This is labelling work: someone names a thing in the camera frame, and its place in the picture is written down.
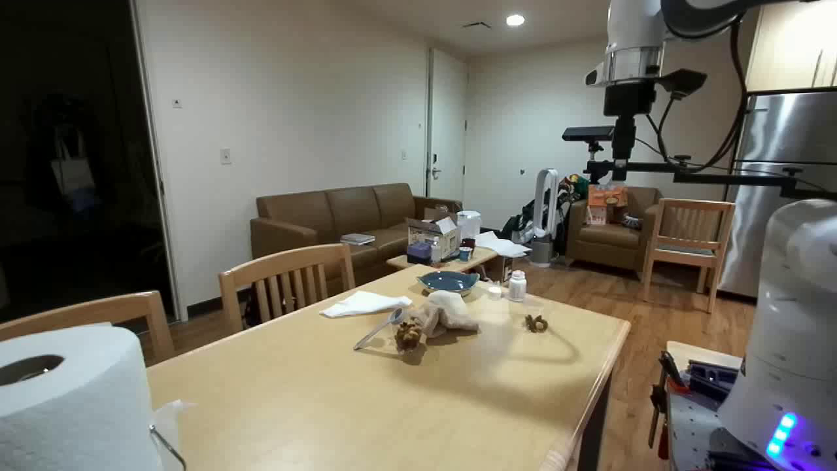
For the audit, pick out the beige cloth towel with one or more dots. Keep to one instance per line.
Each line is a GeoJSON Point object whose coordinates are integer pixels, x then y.
{"type": "Point", "coordinates": [445, 309]}

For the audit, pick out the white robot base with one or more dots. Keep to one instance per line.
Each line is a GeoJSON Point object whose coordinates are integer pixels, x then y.
{"type": "Point", "coordinates": [784, 402]}

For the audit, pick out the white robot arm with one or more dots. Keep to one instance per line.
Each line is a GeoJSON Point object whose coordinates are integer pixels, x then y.
{"type": "Point", "coordinates": [640, 31]}

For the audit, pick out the white paper towel roll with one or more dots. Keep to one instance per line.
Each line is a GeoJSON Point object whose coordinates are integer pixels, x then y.
{"type": "Point", "coordinates": [86, 410]}

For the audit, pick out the cardboard box on coffee table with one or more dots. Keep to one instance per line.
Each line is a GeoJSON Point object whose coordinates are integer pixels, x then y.
{"type": "Point", "coordinates": [432, 239]}

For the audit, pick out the blue ceramic plate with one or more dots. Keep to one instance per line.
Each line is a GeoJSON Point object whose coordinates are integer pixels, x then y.
{"type": "Point", "coordinates": [447, 282]}

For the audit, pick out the brown leather sofa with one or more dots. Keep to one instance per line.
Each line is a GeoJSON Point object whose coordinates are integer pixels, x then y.
{"type": "Point", "coordinates": [292, 220]}

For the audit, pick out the wooden coffee table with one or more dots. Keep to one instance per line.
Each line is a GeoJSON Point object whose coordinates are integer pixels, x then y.
{"type": "Point", "coordinates": [472, 264]}

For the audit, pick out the white paper napkin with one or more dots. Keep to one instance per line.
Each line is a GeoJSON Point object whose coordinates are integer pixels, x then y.
{"type": "Point", "coordinates": [365, 303]}

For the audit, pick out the clear cup with brown snack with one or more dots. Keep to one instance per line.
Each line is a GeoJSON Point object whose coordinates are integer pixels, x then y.
{"type": "Point", "coordinates": [406, 330]}

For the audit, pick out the white pill bottle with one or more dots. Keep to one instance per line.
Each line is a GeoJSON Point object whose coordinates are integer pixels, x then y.
{"type": "Point", "coordinates": [515, 287]}

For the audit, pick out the clear dish with brown bits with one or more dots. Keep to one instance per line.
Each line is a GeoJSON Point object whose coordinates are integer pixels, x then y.
{"type": "Point", "coordinates": [534, 324]}

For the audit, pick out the white door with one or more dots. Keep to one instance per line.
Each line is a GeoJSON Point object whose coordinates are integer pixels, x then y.
{"type": "Point", "coordinates": [445, 127]}

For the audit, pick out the far wooden dining chair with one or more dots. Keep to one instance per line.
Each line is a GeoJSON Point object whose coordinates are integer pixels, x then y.
{"type": "Point", "coordinates": [285, 282]}

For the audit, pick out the wooden dining chair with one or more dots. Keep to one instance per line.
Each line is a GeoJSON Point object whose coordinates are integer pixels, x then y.
{"type": "Point", "coordinates": [114, 309]}
{"type": "Point", "coordinates": [285, 282]}

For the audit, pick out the brown armchair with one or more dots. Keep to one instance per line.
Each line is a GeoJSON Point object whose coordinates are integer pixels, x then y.
{"type": "Point", "coordinates": [621, 241]}

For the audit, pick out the wooden side chair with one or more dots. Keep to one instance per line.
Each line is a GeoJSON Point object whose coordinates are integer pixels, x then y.
{"type": "Point", "coordinates": [691, 235]}

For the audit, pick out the near wooden dining chair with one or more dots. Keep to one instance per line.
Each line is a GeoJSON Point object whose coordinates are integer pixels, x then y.
{"type": "Point", "coordinates": [114, 309]}

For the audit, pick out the stainless steel refrigerator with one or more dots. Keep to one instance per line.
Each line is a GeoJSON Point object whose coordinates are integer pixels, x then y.
{"type": "Point", "coordinates": [789, 150]}

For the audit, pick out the black camera tripod rig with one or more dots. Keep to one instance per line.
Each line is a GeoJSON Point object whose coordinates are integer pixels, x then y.
{"type": "Point", "coordinates": [637, 138]}

